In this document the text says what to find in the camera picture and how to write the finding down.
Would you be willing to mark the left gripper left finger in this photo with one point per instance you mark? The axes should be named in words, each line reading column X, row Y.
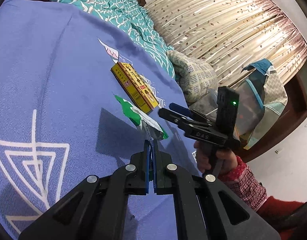
column 96, row 207

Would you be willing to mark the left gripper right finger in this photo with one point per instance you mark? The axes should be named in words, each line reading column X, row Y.
column 205, row 208

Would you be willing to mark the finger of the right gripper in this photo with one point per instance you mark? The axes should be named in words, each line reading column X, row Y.
column 180, row 119
column 192, row 114

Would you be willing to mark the green white snack wrapper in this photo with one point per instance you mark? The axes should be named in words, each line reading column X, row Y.
column 150, row 129

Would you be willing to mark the red plaid sleeve forearm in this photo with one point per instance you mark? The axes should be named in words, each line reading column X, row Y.
column 279, row 214

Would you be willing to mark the person's right hand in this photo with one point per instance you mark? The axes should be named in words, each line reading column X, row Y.
column 218, row 159

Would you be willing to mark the grey checked pillow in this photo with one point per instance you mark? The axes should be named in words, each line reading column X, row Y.
column 194, row 76

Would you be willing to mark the clear plastic storage bin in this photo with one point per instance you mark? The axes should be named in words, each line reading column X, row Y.
column 259, row 108

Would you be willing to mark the yellow cardboard box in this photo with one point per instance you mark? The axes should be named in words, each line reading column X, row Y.
column 135, row 87

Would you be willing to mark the beige floral curtain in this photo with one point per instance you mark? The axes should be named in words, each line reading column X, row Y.
column 230, row 35

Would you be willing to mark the blue patterned bed sheet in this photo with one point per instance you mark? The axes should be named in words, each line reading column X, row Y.
column 60, row 119

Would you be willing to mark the teal patterned quilt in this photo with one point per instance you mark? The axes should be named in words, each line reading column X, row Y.
column 133, row 19

